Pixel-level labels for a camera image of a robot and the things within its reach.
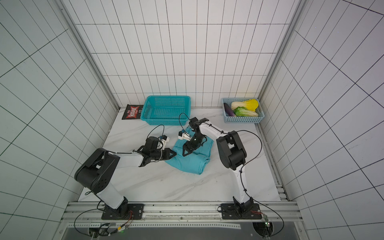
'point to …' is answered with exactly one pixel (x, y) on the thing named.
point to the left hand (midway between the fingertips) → (174, 155)
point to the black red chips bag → (132, 112)
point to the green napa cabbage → (243, 111)
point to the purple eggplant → (228, 110)
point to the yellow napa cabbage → (251, 104)
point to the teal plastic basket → (166, 110)
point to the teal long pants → (197, 162)
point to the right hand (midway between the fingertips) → (183, 152)
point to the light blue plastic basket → (259, 119)
